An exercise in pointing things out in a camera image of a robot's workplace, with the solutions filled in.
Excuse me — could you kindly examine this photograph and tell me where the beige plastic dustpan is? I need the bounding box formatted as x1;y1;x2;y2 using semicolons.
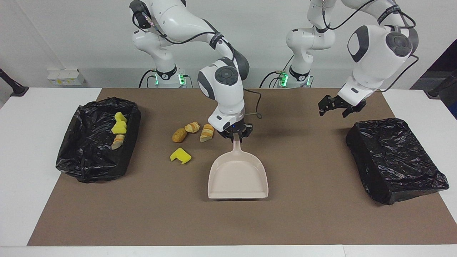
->
208;134;269;200

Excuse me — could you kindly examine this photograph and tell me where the round brown bread roll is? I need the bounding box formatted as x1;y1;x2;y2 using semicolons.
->
172;127;187;143

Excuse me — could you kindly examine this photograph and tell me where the notched yellow sponge piece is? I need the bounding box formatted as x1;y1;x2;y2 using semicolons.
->
170;147;192;165

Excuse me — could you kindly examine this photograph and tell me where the bin wrapped in black bag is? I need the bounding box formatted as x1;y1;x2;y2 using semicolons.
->
345;118;450;206

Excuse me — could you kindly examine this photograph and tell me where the open bin with black bag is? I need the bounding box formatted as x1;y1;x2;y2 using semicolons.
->
56;97;142;183

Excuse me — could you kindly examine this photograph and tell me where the striped croissant piece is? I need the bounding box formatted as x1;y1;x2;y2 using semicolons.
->
200;124;215;143

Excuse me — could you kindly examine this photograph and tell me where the black stand foot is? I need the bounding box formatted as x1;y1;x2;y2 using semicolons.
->
0;69;29;97
425;70;457;99

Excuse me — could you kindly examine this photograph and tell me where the brown table mat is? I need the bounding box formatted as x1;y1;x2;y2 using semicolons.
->
27;88;457;246

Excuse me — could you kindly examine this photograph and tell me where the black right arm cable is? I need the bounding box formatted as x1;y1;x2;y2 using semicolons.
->
131;7;263;119

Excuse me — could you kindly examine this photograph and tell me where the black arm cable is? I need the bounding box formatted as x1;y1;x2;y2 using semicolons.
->
321;0;419;93
131;7;263;119

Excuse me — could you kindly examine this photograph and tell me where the black base cable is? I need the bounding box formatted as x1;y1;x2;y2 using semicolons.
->
259;71;286;89
139;69;158;89

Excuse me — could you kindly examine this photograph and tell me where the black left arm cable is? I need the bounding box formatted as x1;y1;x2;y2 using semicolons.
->
321;0;419;93

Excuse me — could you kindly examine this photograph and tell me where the white wall socket box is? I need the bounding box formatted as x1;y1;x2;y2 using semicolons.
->
47;69;86;86

